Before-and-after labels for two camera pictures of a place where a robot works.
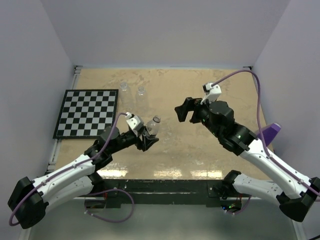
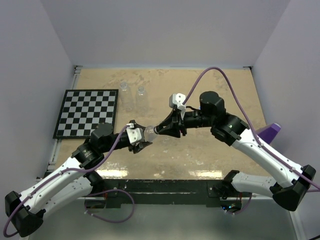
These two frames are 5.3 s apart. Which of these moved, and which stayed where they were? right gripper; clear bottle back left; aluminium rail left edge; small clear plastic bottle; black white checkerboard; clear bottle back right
Moved: right gripper; small clear plastic bottle
Stayed: clear bottle back left; black white checkerboard; aluminium rail left edge; clear bottle back right
